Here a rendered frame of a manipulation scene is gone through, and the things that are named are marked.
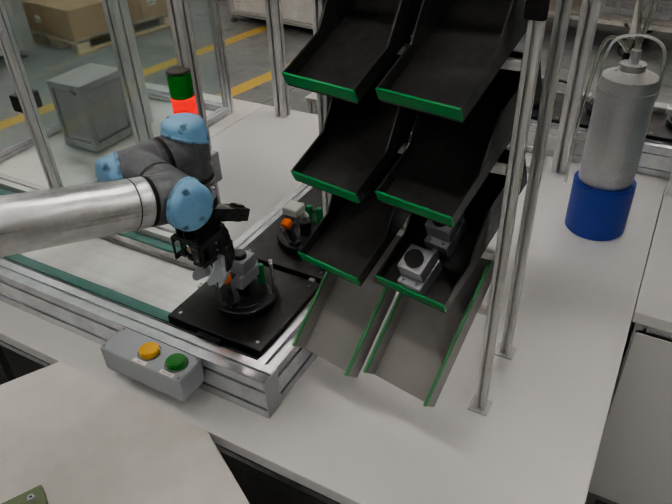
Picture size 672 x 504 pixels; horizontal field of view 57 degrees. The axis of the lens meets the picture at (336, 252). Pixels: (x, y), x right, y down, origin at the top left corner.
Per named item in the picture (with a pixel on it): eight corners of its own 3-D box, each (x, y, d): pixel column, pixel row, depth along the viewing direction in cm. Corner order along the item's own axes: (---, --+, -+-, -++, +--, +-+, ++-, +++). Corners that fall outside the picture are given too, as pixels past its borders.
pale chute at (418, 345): (434, 407, 108) (425, 406, 104) (373, 373, 115) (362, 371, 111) (501, 260, 109) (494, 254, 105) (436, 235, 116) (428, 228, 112)
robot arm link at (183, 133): (145, 120, 104) (189, 105, 108) (158, 178, 110) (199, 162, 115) (170, 134, 99) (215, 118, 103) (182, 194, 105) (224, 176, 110)
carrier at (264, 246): (324, 286, 142) (322, 241, 135) (239, 259, 152) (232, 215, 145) (371, 233, 159) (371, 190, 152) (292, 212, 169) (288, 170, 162)
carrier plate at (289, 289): (261, 358, 124) (260, 351, 123) (169, 322, 134) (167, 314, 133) (321, 290, 141) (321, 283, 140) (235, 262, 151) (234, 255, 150)
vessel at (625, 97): (629, 196, 158) (671, 46, 136) (572, 184, 164) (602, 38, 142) (637, 172, 168) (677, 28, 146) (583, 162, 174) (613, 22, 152)
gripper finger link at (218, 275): (204, 299, 123) (196, 262, 117) (222, 282, 127) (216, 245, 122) (216, 304, 121) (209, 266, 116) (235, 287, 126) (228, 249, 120)
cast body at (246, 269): (242, 290, 130) (238, 263, 126) (225, 284, 132) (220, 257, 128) (265, 268, 136) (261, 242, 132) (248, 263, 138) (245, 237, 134)
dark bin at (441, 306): (445, 314, 98) (437, 291, 92) (378, 283, 105) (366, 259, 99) (527, 182, 107) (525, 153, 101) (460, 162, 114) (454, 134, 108)
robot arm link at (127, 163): (119, 175, 92) (183, 150, 98) (85, 152, 99) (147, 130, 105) (131, 220, 96) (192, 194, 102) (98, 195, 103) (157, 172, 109)
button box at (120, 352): (184, 403, 122) (178, 381, 119) (106, 367, 131) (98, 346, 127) (206, 379, 127) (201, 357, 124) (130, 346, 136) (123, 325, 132)
